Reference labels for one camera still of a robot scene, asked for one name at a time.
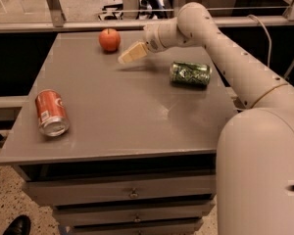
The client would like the green soda can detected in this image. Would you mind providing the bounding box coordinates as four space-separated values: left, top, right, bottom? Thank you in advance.
170 61 212 86

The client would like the grey metal railing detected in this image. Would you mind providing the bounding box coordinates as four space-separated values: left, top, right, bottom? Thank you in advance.
0 0 294 32

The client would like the bottom grey drawer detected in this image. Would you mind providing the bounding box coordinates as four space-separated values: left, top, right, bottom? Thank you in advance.
73 217 203 235

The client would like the middle grey drawer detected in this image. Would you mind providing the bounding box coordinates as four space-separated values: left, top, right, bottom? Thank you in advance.
53 200 215 226

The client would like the black office chair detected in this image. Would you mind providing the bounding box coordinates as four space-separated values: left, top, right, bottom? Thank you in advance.
102 0 168 20

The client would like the grey drawer cabinet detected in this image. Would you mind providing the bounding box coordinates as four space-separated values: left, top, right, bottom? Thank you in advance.
0 28 239 235

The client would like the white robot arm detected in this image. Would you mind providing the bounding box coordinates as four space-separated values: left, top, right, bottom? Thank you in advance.
119 3 294 235

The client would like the red apple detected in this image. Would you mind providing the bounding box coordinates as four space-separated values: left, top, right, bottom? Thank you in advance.
98 28 121 52

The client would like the white cable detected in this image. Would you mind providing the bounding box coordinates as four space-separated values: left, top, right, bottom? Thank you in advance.
247 14 272 69

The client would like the grey drawer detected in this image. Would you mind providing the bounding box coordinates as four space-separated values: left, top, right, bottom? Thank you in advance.
53 200 215 226
24 171 216 206
73 217 203 235

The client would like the top grey drawer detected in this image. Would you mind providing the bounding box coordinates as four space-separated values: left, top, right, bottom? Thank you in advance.
24 171 216 206

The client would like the black shoe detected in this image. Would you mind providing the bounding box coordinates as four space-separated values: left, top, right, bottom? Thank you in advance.
3 215 31 235

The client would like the orange soda can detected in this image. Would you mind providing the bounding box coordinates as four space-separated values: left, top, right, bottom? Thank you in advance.
35 89 70 137

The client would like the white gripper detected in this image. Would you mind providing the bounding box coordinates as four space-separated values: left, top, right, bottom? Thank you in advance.
118 23 161 64

